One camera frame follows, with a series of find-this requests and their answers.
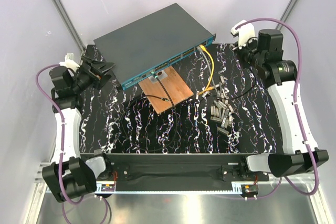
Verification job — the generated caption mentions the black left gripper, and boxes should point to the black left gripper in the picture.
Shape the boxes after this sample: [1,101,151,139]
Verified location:
[71,56,115,93]

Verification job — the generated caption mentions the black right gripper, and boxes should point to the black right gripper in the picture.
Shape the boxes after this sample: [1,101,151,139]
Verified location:
[232,35,264,70]

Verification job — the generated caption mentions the yellow ethernet cable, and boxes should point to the yellow ethernet cable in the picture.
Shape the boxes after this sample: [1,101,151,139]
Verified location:
[196,45,216,96]

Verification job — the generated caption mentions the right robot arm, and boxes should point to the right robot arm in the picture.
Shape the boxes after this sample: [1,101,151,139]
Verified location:
[230,24,329,180]

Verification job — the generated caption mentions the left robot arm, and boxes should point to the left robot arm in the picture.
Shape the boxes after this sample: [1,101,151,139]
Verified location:
[37,56,115,205]

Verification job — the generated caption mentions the wooden board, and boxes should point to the wooden board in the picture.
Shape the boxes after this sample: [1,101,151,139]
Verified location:
[139,66,194,114]

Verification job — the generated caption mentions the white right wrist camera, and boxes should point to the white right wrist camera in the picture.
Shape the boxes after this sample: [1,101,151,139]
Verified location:
[230,19,255,49]

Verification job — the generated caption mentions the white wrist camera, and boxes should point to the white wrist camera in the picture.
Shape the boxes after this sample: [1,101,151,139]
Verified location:
[230,19,255,49]
[59,53,80,72]

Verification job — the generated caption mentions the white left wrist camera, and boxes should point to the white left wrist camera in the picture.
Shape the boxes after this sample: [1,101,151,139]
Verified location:
[59,53,80,72]

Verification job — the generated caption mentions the teal network switch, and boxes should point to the teal network switch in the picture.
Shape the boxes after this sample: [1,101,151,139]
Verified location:
[94,3,216,90]

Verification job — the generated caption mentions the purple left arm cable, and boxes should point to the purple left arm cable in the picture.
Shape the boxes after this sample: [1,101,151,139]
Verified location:
[35,64,112,223]

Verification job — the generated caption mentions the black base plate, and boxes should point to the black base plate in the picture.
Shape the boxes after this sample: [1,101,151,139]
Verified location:
[98,154,269,194]

